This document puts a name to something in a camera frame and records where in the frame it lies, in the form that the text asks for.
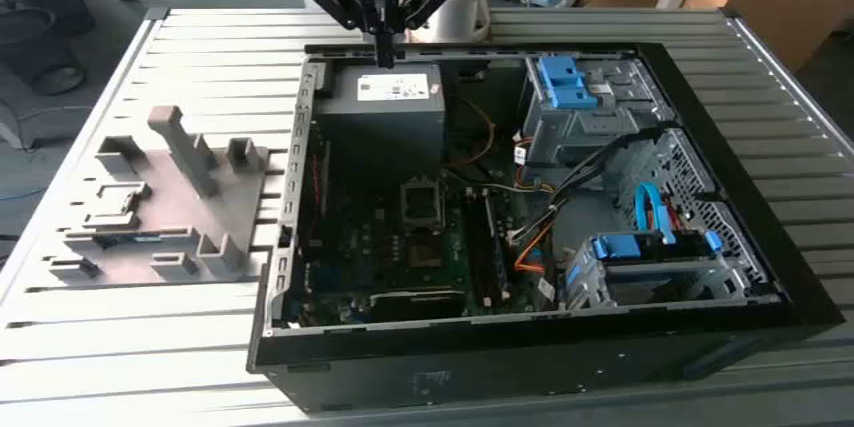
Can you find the black CPU socket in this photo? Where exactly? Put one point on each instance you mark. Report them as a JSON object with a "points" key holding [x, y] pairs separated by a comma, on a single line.
{"points": [[423, 252]]}

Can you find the grey power supply unit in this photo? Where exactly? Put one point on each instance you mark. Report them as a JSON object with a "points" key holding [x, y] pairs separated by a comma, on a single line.
{"points": [[380, 132]]}

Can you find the blue plastic disk carrier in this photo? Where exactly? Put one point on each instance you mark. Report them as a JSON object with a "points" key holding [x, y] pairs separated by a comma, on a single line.
{"points": [[563, 92]]}

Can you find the grey metal drive cage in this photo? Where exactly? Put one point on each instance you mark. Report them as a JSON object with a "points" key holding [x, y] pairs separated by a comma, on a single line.
{"points": [[600, 127], [667, 272]]}

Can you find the grey plastic parts rack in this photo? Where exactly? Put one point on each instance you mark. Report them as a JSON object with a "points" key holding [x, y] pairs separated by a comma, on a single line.
{"points": [[173, 212]]}

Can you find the dark green motherboard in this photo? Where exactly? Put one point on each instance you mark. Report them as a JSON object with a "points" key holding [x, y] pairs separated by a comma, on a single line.
{"points": [[374, 257]]}

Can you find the blue carrier with black disk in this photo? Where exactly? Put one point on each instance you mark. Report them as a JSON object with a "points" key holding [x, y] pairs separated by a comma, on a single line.
{"points": [[616, 247]]}

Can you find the RAM stick with blue label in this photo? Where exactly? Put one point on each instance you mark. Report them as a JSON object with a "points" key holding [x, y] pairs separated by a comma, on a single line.
{"points": [[133, 237]]}

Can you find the black graphics card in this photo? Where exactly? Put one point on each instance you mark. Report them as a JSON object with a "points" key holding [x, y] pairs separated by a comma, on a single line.
{"points": [[416, 304]]}

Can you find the black open PC case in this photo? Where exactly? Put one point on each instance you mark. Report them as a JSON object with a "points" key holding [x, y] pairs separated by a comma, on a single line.
{"points": [[467, 362]]}

